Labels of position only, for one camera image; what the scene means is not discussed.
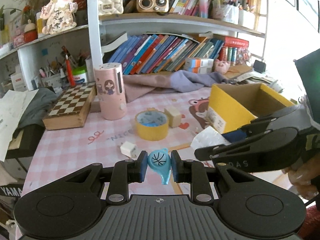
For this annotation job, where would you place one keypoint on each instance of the red book set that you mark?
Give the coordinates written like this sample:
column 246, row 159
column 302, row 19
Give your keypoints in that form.
column 236, row 47

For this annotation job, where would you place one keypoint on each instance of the black phone stand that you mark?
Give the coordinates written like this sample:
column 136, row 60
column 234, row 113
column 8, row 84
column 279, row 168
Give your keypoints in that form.
column 259, row 67

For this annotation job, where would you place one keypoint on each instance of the clear pen holder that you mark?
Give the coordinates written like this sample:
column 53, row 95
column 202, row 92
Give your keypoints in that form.
column 225, row 13

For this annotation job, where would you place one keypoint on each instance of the beige rectangular block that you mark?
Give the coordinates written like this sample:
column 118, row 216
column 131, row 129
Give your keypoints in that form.
column 173, row 117

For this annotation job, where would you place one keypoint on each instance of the white tissue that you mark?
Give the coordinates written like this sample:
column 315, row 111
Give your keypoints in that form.
column 207, row 140

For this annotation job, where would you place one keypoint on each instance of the pink cartoon cylinder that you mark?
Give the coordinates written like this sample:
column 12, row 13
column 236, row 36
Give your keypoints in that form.
column 111, row 92

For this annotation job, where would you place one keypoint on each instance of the pink checkered tablecloth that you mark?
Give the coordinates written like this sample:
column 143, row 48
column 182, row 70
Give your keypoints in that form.
column 75, row 150

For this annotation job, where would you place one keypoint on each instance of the white charger plug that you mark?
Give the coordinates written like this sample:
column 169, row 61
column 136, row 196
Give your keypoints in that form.
column 128, row 150

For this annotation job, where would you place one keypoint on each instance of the pink cartoon ornament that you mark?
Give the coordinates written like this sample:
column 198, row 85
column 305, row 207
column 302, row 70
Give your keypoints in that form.
column 58, row 15

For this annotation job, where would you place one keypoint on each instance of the orange white carton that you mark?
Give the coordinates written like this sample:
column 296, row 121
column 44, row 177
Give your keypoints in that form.
column 198, row 70
column 200, row 62

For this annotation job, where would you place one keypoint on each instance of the yellow tape roll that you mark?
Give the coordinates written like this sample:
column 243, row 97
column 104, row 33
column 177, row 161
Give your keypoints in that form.
column 151, row 127

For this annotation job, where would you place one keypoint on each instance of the pastel striped bottle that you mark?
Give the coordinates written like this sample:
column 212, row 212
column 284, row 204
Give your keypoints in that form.
column 203, row 5

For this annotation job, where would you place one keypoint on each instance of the row of leaning books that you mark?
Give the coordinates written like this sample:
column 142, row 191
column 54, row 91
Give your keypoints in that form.
column 162, row 55

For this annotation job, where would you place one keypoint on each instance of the white quilted handbag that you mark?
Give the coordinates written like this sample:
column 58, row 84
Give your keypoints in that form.
column 110, row 3

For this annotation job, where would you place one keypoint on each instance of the yellow book stack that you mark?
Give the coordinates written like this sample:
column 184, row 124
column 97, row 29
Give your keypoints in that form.
column 255, row 10

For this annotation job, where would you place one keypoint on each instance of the white pen holder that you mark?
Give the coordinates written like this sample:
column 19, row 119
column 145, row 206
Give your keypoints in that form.
column 246, row 20

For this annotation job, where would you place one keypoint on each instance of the lavender cloth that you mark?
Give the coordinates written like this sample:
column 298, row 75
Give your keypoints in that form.
column 192, row 80

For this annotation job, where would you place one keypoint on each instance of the green lid jar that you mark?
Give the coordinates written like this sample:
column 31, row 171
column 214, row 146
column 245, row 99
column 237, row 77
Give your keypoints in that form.
column 80, row 76

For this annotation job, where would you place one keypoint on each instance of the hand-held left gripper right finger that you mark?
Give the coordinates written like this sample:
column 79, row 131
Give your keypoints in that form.
column 175, row 166

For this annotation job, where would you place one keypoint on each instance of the white bookshelf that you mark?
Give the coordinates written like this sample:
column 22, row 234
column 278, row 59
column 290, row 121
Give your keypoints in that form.
column 95, row 17

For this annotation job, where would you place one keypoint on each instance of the pink pig doll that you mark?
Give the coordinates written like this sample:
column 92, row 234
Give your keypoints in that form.
column 222, row 66

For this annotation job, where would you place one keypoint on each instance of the white pen cup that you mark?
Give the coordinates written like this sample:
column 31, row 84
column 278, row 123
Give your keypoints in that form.
column 51, row 80

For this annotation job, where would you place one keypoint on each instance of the grey cloth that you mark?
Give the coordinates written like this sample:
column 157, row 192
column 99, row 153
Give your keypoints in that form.
column 37, row 102

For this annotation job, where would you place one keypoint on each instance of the pile of papers and books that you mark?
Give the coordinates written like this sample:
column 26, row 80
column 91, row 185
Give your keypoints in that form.
column 260, row 80

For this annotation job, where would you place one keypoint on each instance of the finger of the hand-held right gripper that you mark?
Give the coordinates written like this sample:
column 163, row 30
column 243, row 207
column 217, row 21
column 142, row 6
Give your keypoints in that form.
column 225, row 152
column 235, row 135

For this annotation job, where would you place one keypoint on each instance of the white paper sheets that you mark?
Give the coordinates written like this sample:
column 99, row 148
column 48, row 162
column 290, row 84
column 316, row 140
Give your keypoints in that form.
column 10, row 122

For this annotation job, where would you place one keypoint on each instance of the yellow cardboard box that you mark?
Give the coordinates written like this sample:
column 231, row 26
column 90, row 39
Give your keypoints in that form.
column 235, row 110

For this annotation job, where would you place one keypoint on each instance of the pink cloth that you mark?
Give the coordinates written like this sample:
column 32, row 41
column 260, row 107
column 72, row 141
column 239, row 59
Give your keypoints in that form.
column 145, row 85

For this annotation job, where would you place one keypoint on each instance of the blue whistle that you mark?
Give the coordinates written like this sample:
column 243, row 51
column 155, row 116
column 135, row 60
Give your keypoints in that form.
column 158, row 162

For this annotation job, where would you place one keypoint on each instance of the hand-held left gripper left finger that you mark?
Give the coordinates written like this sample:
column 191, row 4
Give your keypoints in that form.
column 143, row 166

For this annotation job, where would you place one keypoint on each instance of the person's right hand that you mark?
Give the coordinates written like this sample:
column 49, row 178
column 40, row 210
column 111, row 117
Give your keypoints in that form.
column 303, row 177

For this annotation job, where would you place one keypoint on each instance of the wooden chessboard box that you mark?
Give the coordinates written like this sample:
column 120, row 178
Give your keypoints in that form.
column 70, row 105

